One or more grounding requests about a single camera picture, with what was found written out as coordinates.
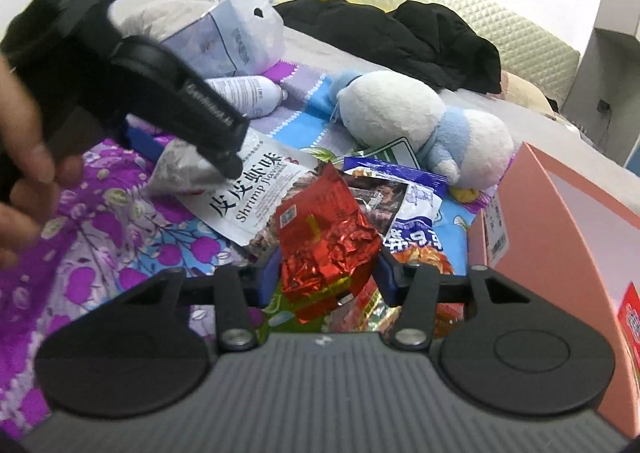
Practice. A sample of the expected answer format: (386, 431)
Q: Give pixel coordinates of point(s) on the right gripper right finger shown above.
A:
(495, 343)

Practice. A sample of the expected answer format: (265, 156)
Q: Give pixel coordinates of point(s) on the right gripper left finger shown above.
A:
(137, 354)

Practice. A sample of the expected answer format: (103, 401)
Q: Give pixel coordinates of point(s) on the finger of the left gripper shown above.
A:
(210, 122)
(143, 140)

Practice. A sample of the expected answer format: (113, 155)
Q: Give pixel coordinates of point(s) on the white shrimp flavour snack bag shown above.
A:
(242, 210)

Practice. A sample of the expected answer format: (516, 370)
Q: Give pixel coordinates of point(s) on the blue white snack bag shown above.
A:
(411, 236)

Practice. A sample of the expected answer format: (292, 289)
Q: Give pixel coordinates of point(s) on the red foil snack packet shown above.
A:
(328, 247)

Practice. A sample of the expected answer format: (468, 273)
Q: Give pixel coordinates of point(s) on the green clear snack bag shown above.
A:
(398, 151)

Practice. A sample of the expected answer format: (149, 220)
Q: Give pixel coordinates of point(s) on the person's left hand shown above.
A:
(33, 199)

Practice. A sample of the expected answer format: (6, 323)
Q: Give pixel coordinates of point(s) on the colourful floral bedsheet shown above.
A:
(108, 236)

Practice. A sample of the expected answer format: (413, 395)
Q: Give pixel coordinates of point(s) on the white spray can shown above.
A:
(252, 96)

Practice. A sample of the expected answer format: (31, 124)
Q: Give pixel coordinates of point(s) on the translucent plastic bag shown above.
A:
(235, 38)

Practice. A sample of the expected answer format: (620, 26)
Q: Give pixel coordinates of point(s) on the red yellow snack bag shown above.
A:
(629, 319)

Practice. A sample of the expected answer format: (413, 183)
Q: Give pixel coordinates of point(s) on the pink cardboard box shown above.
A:
(562, 237)

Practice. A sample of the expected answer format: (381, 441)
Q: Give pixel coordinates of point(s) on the brown bars snack packet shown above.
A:
(368, 312)

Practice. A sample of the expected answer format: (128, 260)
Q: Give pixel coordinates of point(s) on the white blue plush toy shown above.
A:
(470, 148)

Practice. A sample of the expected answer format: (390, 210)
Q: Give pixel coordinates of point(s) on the beige pillow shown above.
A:
(521, 92)

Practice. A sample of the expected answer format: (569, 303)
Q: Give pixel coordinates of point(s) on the black clothing pile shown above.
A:
(425, 41)

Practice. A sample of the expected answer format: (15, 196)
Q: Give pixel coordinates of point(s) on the cream quilted headboard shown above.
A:
(526, 49)

